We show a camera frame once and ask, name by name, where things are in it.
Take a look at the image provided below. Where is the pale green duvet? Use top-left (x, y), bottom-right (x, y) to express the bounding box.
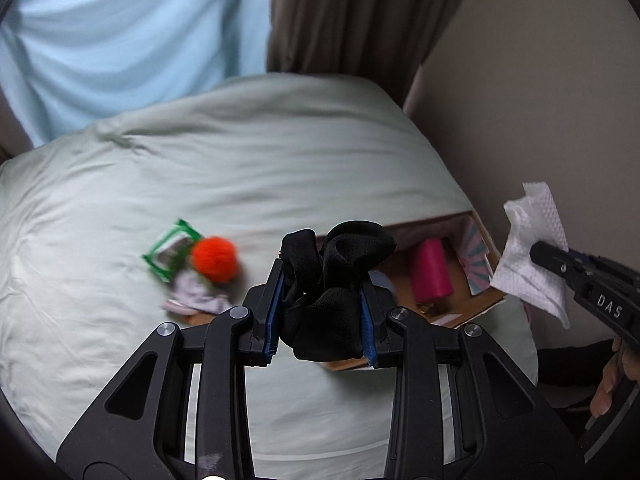
top-left (0, 73), bottom-right (538, 466)

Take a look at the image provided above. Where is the brown curtain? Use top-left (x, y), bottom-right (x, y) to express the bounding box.
top-left (266, 0), bottom-right (463, 107)

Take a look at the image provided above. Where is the light blue curtain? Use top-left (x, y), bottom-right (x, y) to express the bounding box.
top-left (0, 0), bottom-right (277, 148)

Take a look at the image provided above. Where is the pink teal striped card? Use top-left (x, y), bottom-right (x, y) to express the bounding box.
top-left (457, 220), bottom-right (496, 295)

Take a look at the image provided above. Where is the black sock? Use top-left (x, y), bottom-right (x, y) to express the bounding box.
top-left (278, 220), bottom-right (398, 362)

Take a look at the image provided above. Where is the pink rolled cloth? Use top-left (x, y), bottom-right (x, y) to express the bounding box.
top-left (411, 238), bottom-right (455, 306)

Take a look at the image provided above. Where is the white paper tissue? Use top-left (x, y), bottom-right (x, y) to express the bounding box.
top-left (490, 182), bottom-right (572, 330)

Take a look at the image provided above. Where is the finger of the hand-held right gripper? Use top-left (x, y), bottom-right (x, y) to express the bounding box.
top-left (529, 241), bottom-right (597, 292)

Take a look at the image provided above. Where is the pale purple cloth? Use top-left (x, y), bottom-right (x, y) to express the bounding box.
top-left (161, 269), bottom-right (232, 316)

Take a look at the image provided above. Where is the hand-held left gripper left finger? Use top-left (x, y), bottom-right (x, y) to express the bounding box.
top-left (55, 257), bottom-right (287, 480)

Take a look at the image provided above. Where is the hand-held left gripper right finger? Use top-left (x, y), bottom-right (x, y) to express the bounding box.
top-left (357, 280), bottom-right (587, 480)

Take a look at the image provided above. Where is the person's right hand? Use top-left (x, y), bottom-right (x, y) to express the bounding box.
top-left (590, 336), bottom-right (640, 419)

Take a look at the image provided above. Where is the orange pom-pom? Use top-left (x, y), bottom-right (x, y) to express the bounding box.
top-left (190, 236), bottom-right (239, 282)

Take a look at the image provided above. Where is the green packet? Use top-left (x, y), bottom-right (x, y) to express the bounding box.
top-left (142, 218), bottom-right (205, 281)

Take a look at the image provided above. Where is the cardboard box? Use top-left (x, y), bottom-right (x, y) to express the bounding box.
top-left (320, 209), bottom-right (507, 372)

